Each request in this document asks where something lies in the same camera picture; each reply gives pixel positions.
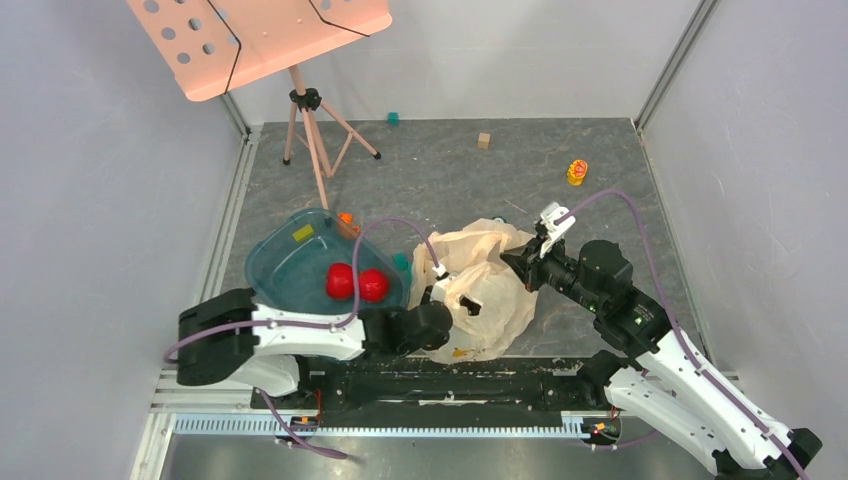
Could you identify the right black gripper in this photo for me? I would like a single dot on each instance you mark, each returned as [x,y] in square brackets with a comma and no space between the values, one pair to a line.
[530,270]

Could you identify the translucent cream plastic bag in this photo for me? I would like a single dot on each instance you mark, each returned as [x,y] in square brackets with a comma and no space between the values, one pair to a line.
[488,302]

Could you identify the red fake tomato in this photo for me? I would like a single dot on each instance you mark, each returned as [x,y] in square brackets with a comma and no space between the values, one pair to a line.
[339,281]

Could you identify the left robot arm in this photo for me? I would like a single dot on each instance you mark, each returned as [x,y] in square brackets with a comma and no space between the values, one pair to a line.
[233,338]

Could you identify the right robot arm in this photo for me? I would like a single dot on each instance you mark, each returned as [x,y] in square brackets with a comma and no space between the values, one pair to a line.
[657,374]

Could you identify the yellow butterfly toy block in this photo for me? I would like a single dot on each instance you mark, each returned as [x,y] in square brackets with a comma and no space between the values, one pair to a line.
[577,172]

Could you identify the small wooden cube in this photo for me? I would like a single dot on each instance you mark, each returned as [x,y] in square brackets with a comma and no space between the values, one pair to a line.
[484,140]

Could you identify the teal small block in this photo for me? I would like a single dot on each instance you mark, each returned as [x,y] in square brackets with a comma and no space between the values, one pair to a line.
[401,262]

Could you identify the orange curved toy block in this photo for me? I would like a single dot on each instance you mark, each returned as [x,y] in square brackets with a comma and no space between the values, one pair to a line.
[348,228]

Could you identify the yellow green block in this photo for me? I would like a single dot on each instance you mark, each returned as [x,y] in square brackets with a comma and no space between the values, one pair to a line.
[303,234]

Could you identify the teal plastic tray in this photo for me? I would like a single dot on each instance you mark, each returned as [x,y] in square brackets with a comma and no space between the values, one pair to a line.
[291,276]

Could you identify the pink music stand desk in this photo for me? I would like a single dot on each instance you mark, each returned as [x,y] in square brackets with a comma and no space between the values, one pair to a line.
[213,47]

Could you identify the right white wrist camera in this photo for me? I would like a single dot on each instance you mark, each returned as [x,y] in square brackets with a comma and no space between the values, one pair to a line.
[554,221]

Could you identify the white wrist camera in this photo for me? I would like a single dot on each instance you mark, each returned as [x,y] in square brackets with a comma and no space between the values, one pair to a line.
[554,221]
[441,286]

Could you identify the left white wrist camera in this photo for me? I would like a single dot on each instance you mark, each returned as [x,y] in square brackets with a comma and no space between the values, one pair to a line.
[441,286]

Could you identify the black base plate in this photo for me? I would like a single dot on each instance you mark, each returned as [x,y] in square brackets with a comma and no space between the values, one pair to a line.
[415,392]

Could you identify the aluminium frame rail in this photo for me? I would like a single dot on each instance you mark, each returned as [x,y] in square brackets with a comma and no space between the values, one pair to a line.
[223,430]

